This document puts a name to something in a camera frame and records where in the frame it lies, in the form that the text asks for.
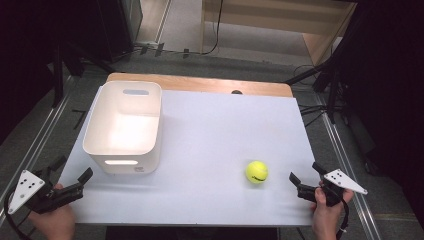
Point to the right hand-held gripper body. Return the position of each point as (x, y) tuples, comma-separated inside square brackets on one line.
[(345, 181)]

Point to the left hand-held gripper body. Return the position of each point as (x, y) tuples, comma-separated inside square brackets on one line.
[(50, 196)]

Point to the yellow tennis ball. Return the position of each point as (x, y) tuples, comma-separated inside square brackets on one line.
[(257, 172)]

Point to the white plastic bin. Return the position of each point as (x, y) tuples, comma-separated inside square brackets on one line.
[(125, 130)]

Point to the person's left hand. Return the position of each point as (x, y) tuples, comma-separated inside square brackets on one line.
[(55, 223)]

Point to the person's right hand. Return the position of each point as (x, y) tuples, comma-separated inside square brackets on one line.
[(325, 218)]

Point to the black metal stand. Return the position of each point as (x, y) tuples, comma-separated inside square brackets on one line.
[(60, 73)]

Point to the white table board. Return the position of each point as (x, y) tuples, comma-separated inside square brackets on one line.
[(213, 143)]

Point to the black tripod stand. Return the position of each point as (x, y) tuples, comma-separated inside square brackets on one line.
[(328, 73)]

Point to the light wooden desk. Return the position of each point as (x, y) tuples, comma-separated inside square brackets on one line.
[(320, 40)]

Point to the wooden table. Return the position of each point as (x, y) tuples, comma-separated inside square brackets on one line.
[(200, 83)]

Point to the dark cabinet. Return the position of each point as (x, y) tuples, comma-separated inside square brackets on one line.
[(115, 26)]

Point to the metal floor rail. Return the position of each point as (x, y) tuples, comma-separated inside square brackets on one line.
[(346, 166), (40, 136)]

